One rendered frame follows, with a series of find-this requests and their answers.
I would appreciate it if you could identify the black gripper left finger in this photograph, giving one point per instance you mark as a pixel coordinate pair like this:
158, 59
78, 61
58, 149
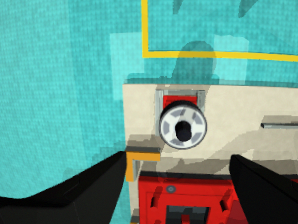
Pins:
88, 198

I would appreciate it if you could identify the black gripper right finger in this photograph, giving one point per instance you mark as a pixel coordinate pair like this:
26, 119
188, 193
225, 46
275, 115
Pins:
265, 196

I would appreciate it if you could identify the black tyre with grey wheel rim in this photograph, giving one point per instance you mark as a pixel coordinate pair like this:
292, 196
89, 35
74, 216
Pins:
182, 110

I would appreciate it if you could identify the yellow rectangular outline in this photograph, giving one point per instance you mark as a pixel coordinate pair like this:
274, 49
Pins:
236, 55

